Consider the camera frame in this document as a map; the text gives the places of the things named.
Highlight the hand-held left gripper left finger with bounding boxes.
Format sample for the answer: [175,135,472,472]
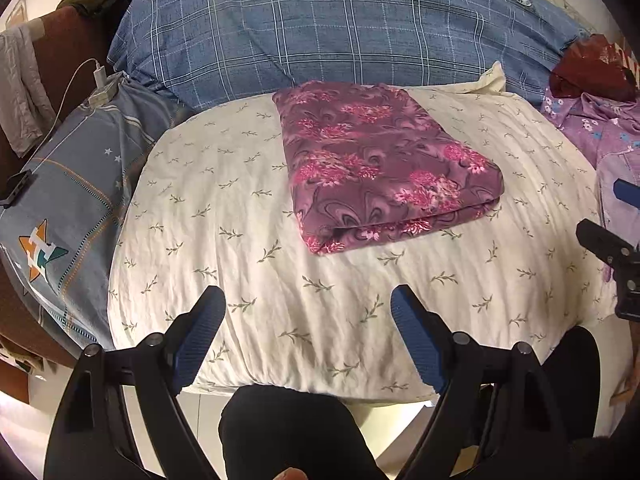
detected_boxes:
[42,285,228,480]

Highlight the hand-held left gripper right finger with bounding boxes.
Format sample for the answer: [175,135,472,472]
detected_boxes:
[390,285,576,480]

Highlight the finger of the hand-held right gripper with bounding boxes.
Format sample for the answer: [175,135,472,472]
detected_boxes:
[575,219,636,266]
[612,177,640,206]

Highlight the purple floral garment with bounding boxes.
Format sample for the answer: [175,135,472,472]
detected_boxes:
[272,81,504,256]

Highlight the lilac floral shirt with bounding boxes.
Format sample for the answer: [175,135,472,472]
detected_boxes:
[540,87,640,321]

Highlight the cream leaf-print bed sheet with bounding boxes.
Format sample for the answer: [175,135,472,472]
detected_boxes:
[107,62,618,406]

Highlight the dark red bag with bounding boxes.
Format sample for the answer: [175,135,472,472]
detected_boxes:
[550,34,640,103]

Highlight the person's black trousers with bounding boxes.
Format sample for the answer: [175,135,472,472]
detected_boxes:
[218,325,640,480]

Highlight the grey-blue star-print pillow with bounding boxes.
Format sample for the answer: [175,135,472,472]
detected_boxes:
[0,77,193,351]

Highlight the black phone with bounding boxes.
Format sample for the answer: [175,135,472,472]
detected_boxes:
[0,170,33,209]

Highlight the grey cloth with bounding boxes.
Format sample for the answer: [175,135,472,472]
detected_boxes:
[0,25,58,158]

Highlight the blue plaid quilt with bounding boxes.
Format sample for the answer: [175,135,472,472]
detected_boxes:
[107,0,593,111]

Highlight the white charger cable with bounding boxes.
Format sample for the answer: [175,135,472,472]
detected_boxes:
[27,57,98,158]

